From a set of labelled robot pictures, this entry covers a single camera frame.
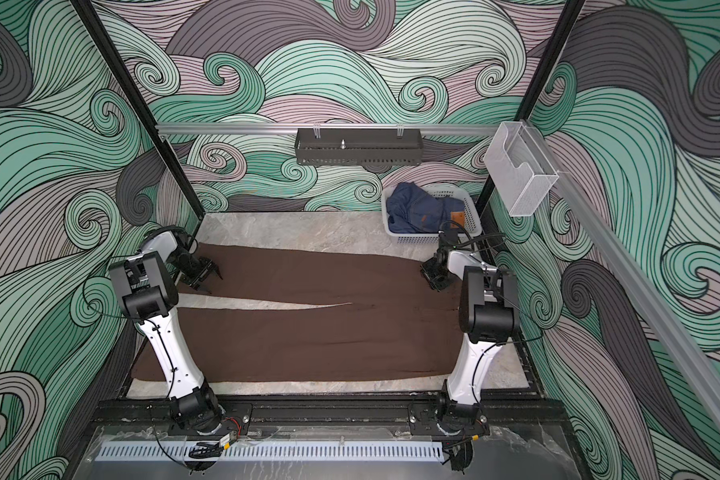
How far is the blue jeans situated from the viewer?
1101mm

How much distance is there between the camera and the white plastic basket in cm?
106

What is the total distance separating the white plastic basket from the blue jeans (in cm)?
1

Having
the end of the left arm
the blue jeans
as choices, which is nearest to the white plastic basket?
the blue jeans

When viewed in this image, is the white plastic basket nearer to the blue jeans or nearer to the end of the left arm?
the blue jeans
